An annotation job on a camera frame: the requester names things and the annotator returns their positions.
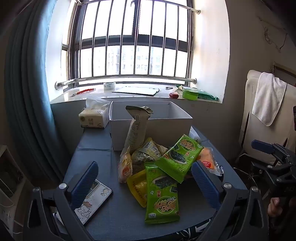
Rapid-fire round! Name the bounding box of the orange bread packet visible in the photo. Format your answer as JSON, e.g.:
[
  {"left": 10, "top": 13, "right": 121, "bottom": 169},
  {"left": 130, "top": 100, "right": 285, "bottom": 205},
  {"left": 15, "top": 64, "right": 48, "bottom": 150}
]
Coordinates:
[
  {"left": 118, "top": 146, "right": 133, "bottom": 183},
  {"left": 199, "top": 147, "right": 223, "bottom": 176}
]

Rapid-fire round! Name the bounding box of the blue-grey tablecloth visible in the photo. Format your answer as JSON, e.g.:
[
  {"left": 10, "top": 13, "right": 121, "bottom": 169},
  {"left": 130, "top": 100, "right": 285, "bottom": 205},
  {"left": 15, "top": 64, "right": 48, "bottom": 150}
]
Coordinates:
[{"left": 52, "top": 126, "right": 248, "bottom": 241}]

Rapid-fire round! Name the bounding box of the red-handled tool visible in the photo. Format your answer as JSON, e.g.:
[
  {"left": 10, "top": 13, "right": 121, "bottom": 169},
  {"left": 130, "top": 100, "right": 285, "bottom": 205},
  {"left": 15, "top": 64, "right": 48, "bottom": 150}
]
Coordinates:
[{"left": 70, "top": 87, "right": 96, "bottom": 97}]

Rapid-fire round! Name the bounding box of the phone with cartoon case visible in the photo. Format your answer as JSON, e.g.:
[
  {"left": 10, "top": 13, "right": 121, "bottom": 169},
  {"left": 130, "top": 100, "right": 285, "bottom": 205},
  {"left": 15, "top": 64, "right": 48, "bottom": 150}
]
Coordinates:
[{"left": 54, "top": 178, "right": 113, "bottom": 226}]

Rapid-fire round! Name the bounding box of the white towel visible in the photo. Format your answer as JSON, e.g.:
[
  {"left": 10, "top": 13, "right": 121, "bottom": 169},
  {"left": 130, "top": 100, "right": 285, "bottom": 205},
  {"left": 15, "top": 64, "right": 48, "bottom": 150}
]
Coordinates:
[{"left": 252, "top": 72, "right": 287, "bottom": 127}]

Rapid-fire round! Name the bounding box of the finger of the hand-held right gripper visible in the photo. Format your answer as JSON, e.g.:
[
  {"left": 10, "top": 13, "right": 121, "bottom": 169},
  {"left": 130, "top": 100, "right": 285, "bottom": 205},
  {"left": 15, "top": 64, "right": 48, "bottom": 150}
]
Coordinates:
[
  {"left": 251, "top": 140, "right": 287, "bottom": 163},
  {"left": 252, "top": 162, "right": 292, "bottom": 184}
]

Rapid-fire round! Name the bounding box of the tall pale snack bag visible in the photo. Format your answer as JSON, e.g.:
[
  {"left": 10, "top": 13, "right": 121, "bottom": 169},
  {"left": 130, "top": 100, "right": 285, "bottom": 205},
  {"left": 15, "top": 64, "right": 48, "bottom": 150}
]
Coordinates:
[{"left": 124, "top": 105, "right": 154, "bottom": 156}]

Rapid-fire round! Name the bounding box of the flat cardboard sheet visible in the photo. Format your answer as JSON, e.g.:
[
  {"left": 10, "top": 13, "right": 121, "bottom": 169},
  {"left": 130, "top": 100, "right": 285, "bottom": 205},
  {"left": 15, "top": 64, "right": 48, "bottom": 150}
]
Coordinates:
[{"left": 112, "top": 86, "right": 160, "bottom": 96}]

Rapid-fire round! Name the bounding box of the green seaweed packet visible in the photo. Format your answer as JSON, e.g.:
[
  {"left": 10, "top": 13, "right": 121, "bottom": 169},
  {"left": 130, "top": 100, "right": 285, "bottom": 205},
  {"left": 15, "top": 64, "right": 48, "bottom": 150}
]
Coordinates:
[
  {"left": 155, "top": 134, "right": 204, "bottom": 183},
  {"left": 144, "top": 162, "right": 181, "bottom": 225}
]

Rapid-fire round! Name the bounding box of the white cardboard box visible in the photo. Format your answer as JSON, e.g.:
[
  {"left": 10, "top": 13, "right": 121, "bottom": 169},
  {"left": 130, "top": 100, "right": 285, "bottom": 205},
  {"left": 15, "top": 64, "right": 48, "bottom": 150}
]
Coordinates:
[{"left": 109, "top": 101, "right": 193, "bottom": 151}]

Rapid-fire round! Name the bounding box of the cream upholstered chair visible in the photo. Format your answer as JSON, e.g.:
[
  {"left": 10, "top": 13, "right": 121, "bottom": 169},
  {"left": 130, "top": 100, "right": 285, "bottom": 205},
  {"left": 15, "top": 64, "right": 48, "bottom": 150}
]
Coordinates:
[{"left": 238, "top": 70, "right": 296, "bottom": 164}]

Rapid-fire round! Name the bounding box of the hanging wall wire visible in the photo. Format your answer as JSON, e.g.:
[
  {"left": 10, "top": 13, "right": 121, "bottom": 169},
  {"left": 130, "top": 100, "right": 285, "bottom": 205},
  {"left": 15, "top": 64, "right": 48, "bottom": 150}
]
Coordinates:
[{"left": 258, "top": 16, "right": 289, "bottom": 53}]

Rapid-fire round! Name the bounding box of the clear plastic wrapper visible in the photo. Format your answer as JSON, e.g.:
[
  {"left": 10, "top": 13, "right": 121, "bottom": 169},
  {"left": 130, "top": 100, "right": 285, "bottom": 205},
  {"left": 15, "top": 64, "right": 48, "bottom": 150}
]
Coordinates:
[{"left": 189, "top": 126, "right": 202, "bottom": 142}]

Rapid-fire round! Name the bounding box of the tissue pack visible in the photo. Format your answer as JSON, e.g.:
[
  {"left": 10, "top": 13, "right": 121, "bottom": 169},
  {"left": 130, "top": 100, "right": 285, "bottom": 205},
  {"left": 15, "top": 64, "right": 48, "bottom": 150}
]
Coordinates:
[{"left": 79, "top": 97, "right": 111, "bottom": 129}]

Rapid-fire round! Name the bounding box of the steel window guard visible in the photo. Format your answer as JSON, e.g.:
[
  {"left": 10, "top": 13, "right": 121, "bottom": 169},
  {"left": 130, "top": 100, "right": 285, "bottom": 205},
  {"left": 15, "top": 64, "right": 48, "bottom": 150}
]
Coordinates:
[{"left": 55, "top": 0, "right": 201, "bottom": 90}]

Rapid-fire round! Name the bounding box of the yellow snack packet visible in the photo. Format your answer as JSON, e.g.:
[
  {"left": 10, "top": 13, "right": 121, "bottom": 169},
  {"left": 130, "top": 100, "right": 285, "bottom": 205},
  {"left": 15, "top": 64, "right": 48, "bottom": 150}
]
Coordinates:
[{"left": 126, "top": 170, "right": 148, "bottom": 208}]

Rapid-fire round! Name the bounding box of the white shelf unit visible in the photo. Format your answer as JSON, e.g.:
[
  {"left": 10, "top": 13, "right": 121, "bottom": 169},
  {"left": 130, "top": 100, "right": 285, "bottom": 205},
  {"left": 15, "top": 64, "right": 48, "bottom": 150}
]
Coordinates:
[{"left": 0, "top": 145, "right": 31, "bottom": 235}]

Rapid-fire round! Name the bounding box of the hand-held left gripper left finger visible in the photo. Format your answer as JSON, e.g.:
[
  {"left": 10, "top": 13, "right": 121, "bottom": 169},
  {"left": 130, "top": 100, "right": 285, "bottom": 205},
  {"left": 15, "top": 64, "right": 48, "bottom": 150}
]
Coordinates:
[{"left": 23, "top": 161, "right": 100, "bottom": 241}]

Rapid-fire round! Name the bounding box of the blue curtain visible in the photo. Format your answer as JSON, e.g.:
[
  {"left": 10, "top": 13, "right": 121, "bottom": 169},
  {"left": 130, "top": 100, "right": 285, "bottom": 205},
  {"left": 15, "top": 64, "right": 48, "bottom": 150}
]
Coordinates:
[{"left": 5, "top": 0, "right": 67, "bottom": 183}]

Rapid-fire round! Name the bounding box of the green plastic bag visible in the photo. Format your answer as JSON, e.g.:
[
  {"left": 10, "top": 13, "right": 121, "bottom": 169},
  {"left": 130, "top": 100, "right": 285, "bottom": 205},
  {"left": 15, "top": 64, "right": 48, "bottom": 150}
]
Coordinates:
[{"left": 176, "top": 85, "right": 219, "bottom": 101}]

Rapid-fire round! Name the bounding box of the person's right hand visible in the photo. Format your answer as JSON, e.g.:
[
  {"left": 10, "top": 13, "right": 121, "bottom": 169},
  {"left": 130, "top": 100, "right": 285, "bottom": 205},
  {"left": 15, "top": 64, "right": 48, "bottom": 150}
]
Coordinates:
[{"left": 268, "top": 197, "right": 285, "bottom": 218}]

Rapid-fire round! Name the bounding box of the pale nut print snack packet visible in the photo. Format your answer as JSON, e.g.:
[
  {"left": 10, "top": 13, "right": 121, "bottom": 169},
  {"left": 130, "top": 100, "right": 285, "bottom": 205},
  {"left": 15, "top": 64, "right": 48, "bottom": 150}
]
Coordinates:
[{"left": 139, "top": 137, "right": 167, "bottom": 158}]

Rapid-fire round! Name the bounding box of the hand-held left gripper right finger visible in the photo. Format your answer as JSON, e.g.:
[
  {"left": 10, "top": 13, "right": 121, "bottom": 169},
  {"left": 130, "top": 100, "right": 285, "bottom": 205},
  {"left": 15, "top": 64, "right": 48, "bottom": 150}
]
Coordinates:
[{"left": 191, "top": 161, "right": 270, "bottom": 241}]

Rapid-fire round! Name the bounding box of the green round container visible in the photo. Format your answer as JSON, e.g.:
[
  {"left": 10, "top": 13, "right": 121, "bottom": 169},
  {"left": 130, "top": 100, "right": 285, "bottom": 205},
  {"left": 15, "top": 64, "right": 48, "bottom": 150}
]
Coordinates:
[{"left": 182, "top": 88, "right": 199, "bottom": 100}]

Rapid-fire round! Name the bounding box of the dark patterned snack packet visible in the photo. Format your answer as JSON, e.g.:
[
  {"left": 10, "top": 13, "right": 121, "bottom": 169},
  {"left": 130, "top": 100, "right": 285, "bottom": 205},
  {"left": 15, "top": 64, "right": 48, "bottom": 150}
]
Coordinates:
[{"left": 131, "top": 149, "right": 162, "bottom": 166}]

